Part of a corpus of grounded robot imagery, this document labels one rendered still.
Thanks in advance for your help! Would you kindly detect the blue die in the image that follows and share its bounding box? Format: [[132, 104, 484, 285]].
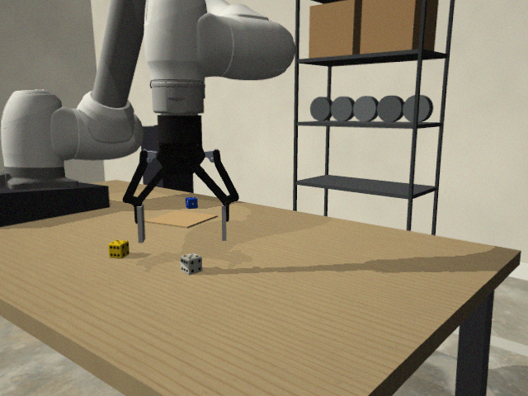
[[186, 197, 198, 209]]

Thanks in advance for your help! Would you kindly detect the yellow die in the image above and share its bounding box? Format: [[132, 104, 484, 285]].
[[108, 240, 130, 258]]

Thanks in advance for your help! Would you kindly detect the white die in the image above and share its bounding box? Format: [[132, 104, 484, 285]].
[[181, 253, 202, 275]]

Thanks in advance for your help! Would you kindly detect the tan square mat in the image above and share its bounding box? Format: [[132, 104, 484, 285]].
[[144, 210, 217, 229]]

